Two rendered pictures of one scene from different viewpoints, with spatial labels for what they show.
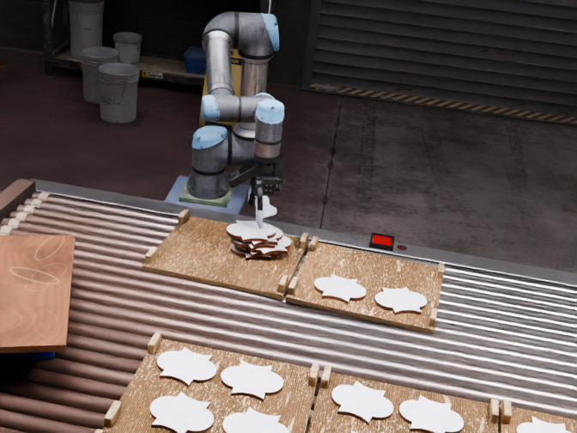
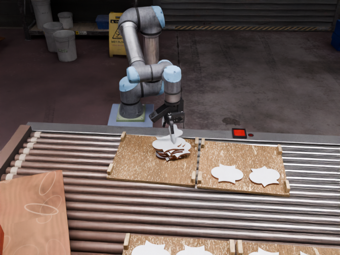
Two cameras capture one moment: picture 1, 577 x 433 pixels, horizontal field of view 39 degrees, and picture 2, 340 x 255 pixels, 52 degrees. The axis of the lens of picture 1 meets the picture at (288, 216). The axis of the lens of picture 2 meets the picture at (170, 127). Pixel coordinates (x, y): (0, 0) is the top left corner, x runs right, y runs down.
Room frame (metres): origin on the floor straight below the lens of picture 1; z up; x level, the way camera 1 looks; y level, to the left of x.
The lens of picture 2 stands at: (0.72, 0.19, 2.04)
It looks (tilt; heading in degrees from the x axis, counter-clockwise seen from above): 34 degrees down; 356
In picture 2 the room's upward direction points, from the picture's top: 1 degrees clockwise
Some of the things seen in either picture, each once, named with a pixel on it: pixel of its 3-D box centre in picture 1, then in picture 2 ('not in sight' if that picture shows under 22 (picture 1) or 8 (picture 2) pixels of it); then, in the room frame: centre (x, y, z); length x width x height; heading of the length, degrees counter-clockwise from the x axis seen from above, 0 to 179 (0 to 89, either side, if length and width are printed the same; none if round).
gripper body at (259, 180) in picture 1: (266, 173); (173, 110); (2.12, 0.08, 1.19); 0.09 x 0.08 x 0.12; 106
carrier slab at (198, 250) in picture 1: (229, 253); (156, 158); (2.09, 0.16, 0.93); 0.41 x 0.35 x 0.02; 80
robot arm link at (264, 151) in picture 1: (266, 147); (171, 95); (2.12, 0.08, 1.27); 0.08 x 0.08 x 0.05
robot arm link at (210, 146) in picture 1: (211, 147); (130, 88); (2.59, 0.29, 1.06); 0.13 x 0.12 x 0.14; 101
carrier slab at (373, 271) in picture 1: (368, 283); (241, 166); (2.01, -0.25, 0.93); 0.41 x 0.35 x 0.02; 79
